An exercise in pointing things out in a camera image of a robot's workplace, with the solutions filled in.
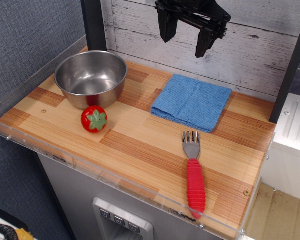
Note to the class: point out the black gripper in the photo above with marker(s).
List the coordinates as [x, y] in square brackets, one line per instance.
[205, 15]

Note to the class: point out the blue microfiber towel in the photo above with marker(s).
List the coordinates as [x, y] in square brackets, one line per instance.
[192, 103]

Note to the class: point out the stainless steel bowl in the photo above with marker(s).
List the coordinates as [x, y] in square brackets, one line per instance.
[92, 78]

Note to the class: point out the red toy strawberry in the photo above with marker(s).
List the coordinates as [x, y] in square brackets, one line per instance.
[94, 119]

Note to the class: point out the white plastic side unit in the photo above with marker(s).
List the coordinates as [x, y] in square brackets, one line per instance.
[281, 168]

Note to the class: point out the grey toy fridge cabinet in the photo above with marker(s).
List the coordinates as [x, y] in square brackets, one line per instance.
[76, 191]

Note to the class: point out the clear acrylic table guard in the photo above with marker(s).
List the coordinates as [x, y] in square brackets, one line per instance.
[139, 153]

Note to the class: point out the silver dispenser panel with buttons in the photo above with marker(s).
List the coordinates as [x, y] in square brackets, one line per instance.
[116, 223]

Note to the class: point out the yellow object bottom left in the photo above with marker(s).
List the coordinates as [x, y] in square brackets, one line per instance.
[22, 234]

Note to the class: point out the black left frame post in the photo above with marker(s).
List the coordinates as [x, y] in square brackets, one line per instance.
[94, 25]

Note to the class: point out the black frame post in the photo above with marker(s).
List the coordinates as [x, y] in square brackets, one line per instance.
[94, 25]
[286, 84]

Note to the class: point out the black right frame post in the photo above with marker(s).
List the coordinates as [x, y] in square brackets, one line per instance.
[286, 84]

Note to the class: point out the red handled metal fork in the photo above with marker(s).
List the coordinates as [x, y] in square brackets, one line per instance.
[196, 193]

